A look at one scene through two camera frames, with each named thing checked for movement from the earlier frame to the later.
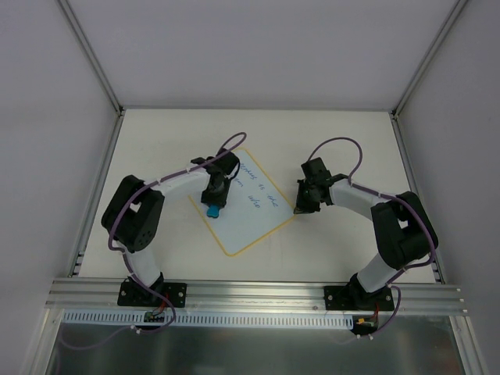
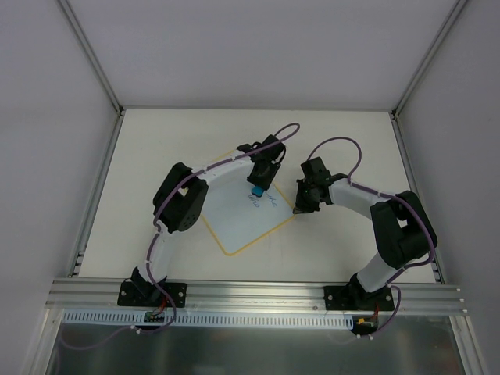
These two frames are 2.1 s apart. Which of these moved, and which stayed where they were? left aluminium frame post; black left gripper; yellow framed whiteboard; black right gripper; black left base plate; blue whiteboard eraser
Moved: blue whiteboard eraser; black left gripper
Stayed: black right gripper; yellow framed whiteboard; black left base plate; left aluminium frame post
